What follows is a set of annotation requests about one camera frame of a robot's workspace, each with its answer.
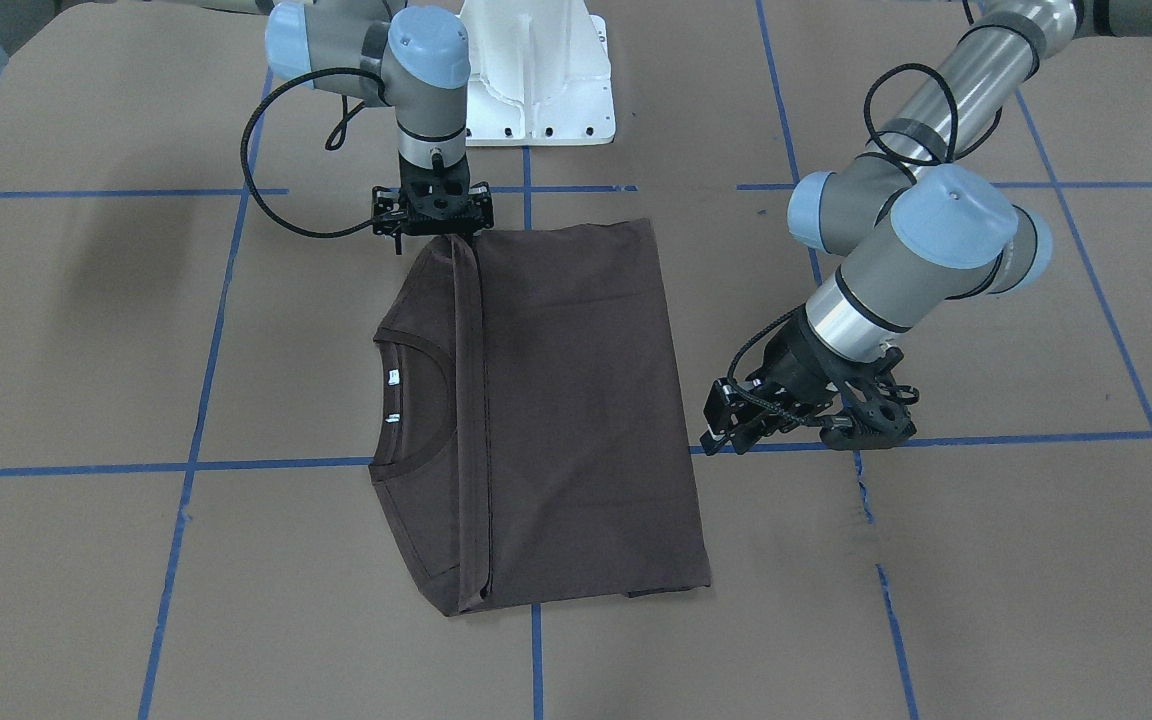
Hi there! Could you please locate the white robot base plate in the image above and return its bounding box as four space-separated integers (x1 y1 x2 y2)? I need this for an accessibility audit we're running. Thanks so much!
460 1 617 147

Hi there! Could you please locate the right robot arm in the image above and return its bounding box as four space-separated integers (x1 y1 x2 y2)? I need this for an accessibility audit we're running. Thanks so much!
204 1 494 242

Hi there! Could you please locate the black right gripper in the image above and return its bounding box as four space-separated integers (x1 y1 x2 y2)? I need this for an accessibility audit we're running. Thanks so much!
371 165 495 249

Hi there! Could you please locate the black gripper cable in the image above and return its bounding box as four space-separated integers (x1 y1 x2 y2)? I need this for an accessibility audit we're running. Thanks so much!
240 66 407 241

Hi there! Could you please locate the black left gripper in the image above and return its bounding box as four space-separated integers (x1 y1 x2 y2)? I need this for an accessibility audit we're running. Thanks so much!
700 306 920 456

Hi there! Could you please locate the dark brown t-shirt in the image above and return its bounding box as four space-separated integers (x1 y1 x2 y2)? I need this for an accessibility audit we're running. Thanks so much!
369 219 712 617

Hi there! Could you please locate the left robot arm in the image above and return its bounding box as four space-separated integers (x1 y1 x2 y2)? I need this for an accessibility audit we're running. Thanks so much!
700 1 1152 455

